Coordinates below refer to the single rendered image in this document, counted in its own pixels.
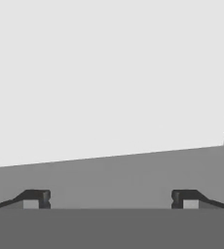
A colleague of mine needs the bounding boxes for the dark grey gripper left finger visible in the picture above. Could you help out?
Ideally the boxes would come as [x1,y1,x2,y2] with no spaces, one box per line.
[0,189,52,210]

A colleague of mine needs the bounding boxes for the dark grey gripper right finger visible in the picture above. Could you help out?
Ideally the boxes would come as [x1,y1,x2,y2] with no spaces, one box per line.
[170,189,224,210]

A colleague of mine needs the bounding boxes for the white fridge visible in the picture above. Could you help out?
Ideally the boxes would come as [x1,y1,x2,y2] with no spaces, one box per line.
[0,0,224,169]

